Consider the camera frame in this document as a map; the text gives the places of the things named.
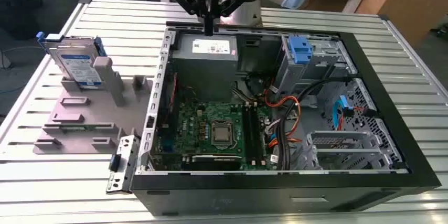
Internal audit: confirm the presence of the hard disk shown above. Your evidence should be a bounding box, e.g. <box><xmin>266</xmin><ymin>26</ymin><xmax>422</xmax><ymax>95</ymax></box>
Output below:
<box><xmin>36</xmin><ymin>31</ymin><xmax>105</xmax><ymax>88</ymax></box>

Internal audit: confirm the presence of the blue data wire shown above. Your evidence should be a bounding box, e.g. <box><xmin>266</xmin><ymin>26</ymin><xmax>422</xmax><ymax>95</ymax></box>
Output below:
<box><xmin>332</xmin><ymin>95</ymin><xmax>352</xmax><ymax>132</ymax></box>

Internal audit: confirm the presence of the power wire with black plug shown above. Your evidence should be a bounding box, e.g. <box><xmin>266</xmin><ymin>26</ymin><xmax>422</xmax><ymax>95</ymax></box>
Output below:
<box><xmin>349</xmin><ymin>105</ymin><xmax>381</xmax><ymax>118</ymax></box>

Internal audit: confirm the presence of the silver disk bay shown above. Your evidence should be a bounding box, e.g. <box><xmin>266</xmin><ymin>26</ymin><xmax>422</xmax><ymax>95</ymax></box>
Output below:
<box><xmin>305</xmin><ymin>131</ymin><xmax>402</xmax><ymax>171</ymax></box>

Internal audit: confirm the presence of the blue plastic drive latch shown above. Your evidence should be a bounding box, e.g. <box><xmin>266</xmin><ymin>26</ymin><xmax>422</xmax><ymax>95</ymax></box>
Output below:
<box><xmin>289</xmin><ymin>36</ymin><xmax>313</xmax><ymax>65</ymax></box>

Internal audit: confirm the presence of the grey power supply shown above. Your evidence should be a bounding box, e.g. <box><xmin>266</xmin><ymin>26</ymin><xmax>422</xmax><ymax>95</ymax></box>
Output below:
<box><xmin>170</xmin><ymin>34</ymin><xmax>241</xmax><ymax>102</ymax></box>

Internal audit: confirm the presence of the silver optical drive cage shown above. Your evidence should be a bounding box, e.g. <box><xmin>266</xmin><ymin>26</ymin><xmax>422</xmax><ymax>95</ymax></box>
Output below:
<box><xmin>274</xmin><ymin>34</ymin><xmax>357</xmax><ymax>104</ymax></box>

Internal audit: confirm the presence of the CPU socket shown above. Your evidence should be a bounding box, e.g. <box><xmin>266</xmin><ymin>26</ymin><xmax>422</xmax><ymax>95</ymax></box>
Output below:
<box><xmin>208</xmin><ymin>120</ymin><xmax>234</xmax><ymax>150</ymax></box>

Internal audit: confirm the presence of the black RAM slot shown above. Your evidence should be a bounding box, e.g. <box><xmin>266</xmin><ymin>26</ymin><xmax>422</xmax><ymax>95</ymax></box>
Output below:
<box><xmin>250</xmin><ymin>102</ymin><xmax>268</xmax><ymax>166</ymax></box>
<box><xmin>242</xmin><ymin>102</ymin><xmax>256</xmax><ymax>166</ymax></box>

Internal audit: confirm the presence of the green motherboard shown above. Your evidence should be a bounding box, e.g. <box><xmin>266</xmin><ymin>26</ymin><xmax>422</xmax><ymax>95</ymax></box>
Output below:
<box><xmin>153</xmin><ymin>100</ymin><xmax>281</xmax><ymax>172</ymax></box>

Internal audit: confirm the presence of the silver CPU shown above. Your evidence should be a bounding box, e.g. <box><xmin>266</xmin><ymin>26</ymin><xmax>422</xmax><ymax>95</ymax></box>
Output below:
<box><xmin>209</xmin><ymin>126</ymin><xmax>232</xmax><ymax>143</ymax></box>

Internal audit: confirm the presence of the grey parts rack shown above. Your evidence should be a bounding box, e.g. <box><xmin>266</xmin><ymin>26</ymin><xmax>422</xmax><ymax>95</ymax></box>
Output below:
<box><xmin>33</xmin><ymin>56</ymin><xmax>157</xmax><ymax>155</ymax></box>

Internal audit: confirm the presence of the green RAM stick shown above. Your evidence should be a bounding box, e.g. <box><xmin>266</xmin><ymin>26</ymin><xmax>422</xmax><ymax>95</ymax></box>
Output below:
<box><xmin>58</xmin><ymin>124</ymin><xmax>108</xmax><ymax>132</ymax></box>

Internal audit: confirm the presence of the black graphics card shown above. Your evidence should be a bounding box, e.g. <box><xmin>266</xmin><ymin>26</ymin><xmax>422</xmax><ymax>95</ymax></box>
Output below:
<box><xmin>181</xmin><ymin>154</ymin><xmax>244</xmax><ymax>171</ymax></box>

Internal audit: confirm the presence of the black PC case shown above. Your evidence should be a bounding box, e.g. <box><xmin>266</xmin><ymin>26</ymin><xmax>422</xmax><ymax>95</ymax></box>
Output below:
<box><xmin>104</xmin><ymin>20</ymin><xmax>442</xmax><ymax>217</ymax></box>

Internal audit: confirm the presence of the thin red wire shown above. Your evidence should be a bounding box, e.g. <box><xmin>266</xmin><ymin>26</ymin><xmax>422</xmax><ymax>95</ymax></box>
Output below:
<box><xmin>169</xmin><ymin>73</ymin><xmax>178</xmax><ymax>128</ymax></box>

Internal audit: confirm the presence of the thick black cable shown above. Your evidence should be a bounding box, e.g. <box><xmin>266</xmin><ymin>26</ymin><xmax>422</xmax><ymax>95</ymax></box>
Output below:
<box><xmin>278</xmin><ymin>77</ymin><xmax>353</xmax><ymax>171</ymax></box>

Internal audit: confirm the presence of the orange power cable bundle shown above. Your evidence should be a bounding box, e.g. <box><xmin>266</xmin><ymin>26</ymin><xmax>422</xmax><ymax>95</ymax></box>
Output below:
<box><xmin>264</xmin><ymin>87</ymin><xmax>304</xmax><ymax>145</ymax></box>

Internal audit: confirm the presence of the blue floor cable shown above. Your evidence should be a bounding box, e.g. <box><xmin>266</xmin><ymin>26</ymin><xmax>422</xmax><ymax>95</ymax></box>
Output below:
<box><xmin>0</xmin><ymin>85</ymin><xmax>21</xmax><ymax>95</ymax></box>

